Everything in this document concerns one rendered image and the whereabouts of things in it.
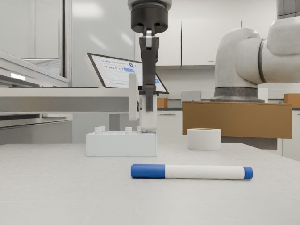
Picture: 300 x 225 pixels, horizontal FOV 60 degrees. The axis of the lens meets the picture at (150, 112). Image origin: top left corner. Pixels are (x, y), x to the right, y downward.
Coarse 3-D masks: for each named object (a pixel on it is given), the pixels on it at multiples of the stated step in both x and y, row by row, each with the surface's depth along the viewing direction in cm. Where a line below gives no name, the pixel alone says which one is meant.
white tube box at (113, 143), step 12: (108, 132) 53; (120, 132) 53; (132, 132) 53; (144, 132) 53; (156, 132) 50; (96, 144) 45; (108, 144) 45; (120, 144) 45; (132, 144) 45; (144, 144) 45; (156, 144) 45; (120, 156) 45; (132, 156) 45; (144, 156) 45; (156, 156) 45
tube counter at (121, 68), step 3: (120, 69) 165; (123, 69) 167; (126, 69) 169; (129, 69) 171; (132, 69) 173; (135, 69) 175; (138, 69) 177; (132, 72) 170; (135, 72) 172; (138, 72) 174; (141, 72) 176
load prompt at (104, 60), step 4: (100, 60) 159; (104, 60) 162; (108, 60) 164; (112, 60) 167; (116, 60) 169; (112, 64) 164; (116, 64) 166; (120, 64) 169; (124, 64) 171; (128, 64) 174; (132, 64) 177; (136, 64) 180
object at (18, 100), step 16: (0, 96) 61; (16, 96) 61; (32, 96) 61; (48, 96) 61; (64, 96) 61; (80, 96) 61; (96, 96) 61; (112, 96) 61; (128, 96) 61; (0, 112) 61; (16, 112) 61; (32, 112) 61; (48, 112) 61; (64, 112) 61; (80, 112) 61; (96, 112) 61; (112, 112) 61; (128, 112) 62
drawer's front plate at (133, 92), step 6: (132, 78) 60; (132, 84) 60; (138, 84) 81; (132, 90) 60; (132, 96) 60; (138, 96) 81; (132, 102) 60; (132, 108) 60; (132, 114) 60; (138, 114) 81
